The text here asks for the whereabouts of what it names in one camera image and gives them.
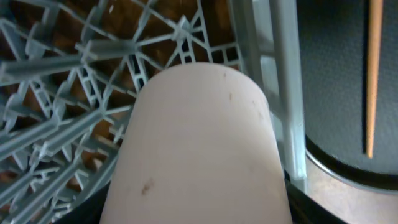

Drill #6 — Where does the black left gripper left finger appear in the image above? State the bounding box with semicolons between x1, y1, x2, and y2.
55;184;110;224

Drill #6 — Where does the pink plastic cup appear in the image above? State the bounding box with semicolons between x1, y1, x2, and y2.
100;63;292;223

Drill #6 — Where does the grey dishwasher rack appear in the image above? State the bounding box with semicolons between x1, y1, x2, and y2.
1;1;307;223

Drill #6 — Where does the left wooden chopstick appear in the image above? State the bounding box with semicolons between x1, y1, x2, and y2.
366;0;384;159

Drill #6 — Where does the round black tray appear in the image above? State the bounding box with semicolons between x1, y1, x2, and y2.
297;0;397;195

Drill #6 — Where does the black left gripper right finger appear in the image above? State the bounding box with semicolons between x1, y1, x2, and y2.
285;179;346;224

